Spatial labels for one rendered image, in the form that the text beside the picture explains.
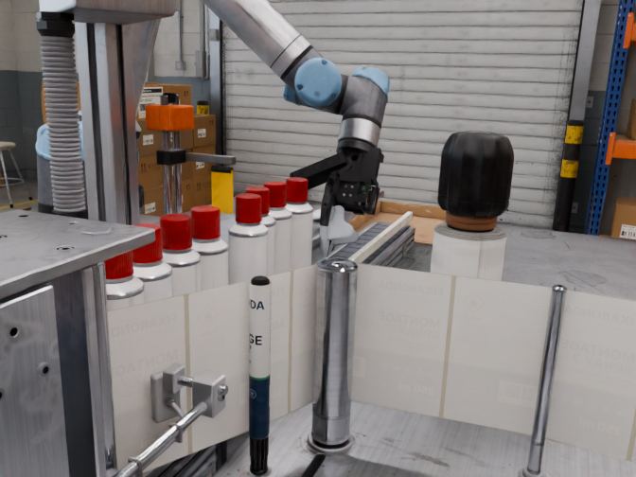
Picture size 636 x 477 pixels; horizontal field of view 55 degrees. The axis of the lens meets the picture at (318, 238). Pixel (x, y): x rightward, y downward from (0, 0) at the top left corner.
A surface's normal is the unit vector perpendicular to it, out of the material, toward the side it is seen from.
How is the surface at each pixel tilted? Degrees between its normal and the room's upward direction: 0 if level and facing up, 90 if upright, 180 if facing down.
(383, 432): 0
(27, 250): 0
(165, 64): 90
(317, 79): 86
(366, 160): 60
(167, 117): 90
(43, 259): 0
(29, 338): 90
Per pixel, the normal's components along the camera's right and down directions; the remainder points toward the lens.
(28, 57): -0.40, 0.22
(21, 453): 0.93, 0.12
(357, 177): -0.31, -0.29
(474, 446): 0.03, -0.97
